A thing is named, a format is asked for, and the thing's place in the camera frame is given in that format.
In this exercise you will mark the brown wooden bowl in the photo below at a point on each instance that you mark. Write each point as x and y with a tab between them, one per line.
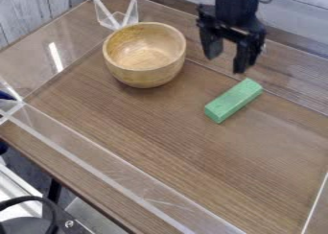
145	54

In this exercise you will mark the clear acrylic tray wall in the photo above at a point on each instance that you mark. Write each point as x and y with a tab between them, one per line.
139	152

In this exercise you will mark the green rectangular block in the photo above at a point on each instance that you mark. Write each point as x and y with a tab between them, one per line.
233	100

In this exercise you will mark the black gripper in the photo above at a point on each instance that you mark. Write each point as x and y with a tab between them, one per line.
230	19

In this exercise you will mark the black table leg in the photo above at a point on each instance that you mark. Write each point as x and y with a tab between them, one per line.
55	191

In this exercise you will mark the grey metal base plate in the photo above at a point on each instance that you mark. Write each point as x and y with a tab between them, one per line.
63	223

